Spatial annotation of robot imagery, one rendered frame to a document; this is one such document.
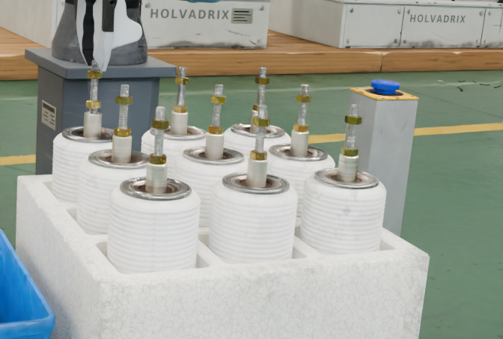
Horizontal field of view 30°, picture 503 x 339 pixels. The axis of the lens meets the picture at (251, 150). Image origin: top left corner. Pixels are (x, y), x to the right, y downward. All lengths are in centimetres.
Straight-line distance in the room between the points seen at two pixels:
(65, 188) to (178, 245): 26
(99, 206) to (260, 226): 19
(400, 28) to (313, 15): 34
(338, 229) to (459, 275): 54
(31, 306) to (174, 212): 22
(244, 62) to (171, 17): 30
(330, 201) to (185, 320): 22
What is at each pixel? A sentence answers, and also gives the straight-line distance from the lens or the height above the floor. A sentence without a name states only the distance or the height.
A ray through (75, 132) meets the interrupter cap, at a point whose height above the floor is 25.
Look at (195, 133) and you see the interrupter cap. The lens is 125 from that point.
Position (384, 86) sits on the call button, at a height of 33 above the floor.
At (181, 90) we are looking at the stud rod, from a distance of 124.
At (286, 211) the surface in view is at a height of 23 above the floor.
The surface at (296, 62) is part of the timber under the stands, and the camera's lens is 338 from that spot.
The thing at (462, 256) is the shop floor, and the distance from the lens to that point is 168.
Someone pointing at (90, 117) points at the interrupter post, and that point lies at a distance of 120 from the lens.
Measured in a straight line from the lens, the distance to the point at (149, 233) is 96.
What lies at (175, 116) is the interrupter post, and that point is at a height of 28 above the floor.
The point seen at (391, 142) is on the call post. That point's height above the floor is 25.
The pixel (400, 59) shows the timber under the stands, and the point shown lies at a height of 5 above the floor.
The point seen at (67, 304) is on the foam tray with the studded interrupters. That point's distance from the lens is 107.
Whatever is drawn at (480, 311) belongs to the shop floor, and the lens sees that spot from 145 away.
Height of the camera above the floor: 54
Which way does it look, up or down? 14 degrees down
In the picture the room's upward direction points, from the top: 5 degrees clockwise
